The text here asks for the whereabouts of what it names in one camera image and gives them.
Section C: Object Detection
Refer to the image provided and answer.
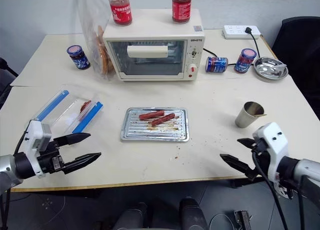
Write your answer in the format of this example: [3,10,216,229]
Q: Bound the stainless steel bowl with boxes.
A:
[253,56,289,82]

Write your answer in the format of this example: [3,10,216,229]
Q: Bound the black plug with cable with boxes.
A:
[202,27,261,66]

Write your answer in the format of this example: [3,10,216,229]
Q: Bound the stainless steel cup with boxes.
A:
[234,101,265,129]

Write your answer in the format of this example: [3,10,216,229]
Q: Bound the blue label sauce jar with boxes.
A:
[234,48,257,74]
[66,45,91,71]

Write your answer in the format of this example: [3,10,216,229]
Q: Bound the thin floor cable loop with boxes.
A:
[208,212,241,230]

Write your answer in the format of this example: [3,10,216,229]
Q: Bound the bread slices in bag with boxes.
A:
[95,26,115,76]

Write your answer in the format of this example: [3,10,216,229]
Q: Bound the white oven door handle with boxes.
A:
[126,45,169,59]

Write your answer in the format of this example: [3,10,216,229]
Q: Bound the white power strip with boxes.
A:
[222,25,262,40]

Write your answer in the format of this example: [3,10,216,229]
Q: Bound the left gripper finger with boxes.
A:
[61,152,102,175]
[53,132,92,148]

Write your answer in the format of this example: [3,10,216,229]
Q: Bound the blue can lying down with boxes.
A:
[205,56,229,74]

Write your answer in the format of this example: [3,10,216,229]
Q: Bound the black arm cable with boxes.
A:
[251,149,306,230]
[13,131,29,156]

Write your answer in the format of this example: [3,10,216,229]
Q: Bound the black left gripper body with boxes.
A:
[37,138,67,175]

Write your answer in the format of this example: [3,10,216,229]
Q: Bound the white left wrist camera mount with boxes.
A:
[24,119,53,179]

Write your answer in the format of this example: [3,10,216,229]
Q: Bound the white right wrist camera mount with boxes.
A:
[252,122,291,185]

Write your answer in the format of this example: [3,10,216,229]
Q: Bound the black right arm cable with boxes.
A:
[251,149,306,230]

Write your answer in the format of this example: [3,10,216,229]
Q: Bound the clear plastic bag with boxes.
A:
[76,0,116,83]

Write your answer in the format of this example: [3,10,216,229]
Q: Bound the red label sauce jar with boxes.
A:
[171,0,193,24]
[106,0,134,26]

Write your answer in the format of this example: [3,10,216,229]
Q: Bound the clear zip bag blue seal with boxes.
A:
[31,90,104,135]

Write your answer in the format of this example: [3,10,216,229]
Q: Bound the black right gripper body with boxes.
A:
[251,139,272,177]

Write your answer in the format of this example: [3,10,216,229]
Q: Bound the small metal spoon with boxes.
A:
[259,64,288,71]

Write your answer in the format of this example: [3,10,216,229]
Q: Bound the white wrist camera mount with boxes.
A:
[24,119,53,179]
[252,122,291,185]

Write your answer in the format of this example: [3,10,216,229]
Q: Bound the white toaster oven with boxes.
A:
[102,9,206,82]

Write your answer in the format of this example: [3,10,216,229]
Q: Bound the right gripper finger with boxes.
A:
[219,153,259,182]
[236,137,258,149]

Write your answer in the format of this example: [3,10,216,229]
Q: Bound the ribbed metal baking tray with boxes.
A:
[120,107,190,142]

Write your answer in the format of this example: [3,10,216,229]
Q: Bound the black office chair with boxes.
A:
[271,16,320,115]

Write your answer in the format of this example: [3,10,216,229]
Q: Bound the dark red-brown object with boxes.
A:
[79,100,92,116]

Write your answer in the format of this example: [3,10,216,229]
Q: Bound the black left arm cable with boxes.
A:
[13,131,29,156]

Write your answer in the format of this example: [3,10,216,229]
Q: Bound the black floor bracket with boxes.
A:
[233,209,254,230]

